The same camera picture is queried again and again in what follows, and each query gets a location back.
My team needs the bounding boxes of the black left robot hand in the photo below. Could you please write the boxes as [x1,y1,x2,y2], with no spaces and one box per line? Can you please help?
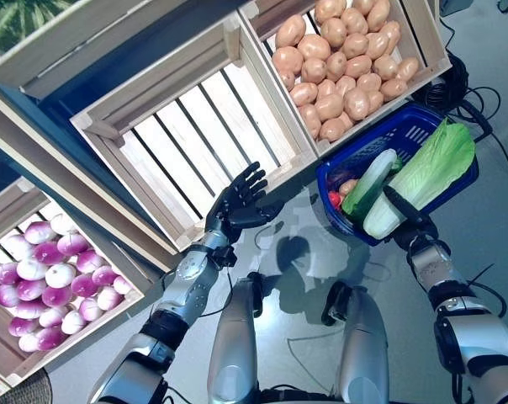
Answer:
[203,162,287,245]

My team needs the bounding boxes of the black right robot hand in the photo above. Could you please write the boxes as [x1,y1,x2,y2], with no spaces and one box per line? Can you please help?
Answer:
[382,184,440,252]

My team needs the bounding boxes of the large napa cabbage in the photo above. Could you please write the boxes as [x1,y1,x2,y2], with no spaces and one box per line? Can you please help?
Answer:
[362,118,477,237]

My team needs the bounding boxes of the blue plastic shopping basket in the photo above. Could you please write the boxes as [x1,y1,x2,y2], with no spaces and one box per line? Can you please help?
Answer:
[315,104,480,247]

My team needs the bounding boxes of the dark woven round basket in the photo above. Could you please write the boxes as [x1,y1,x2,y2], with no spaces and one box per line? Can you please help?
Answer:
[1,369,53,404]

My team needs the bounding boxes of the small napa cabbage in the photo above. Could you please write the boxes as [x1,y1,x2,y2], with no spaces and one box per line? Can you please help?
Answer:
[341,149,403,221]

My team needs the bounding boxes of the dark purple vegetable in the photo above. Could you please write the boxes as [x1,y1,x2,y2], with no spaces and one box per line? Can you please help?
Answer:
[327,167,352,186]

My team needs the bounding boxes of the silver right robot leg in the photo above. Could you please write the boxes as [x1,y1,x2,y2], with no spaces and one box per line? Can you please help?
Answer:
[320,280,392,404]

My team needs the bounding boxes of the black robot waist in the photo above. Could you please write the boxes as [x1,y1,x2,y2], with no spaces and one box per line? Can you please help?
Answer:
[257,382,343,404]

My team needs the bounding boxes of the long wooden slat crate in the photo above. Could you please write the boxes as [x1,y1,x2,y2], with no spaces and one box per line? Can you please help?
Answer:
[0,0,255,100]

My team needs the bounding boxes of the green striped pumpkin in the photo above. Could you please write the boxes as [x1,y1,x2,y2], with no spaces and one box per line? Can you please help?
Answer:
[0,0,82,56]

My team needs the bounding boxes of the black cable coil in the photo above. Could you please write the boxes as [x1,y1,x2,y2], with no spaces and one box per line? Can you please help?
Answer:
[421,50,469,110]

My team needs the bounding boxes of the wooden display shelf frame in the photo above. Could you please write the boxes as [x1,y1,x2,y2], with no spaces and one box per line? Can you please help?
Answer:
[0,0,453,404]

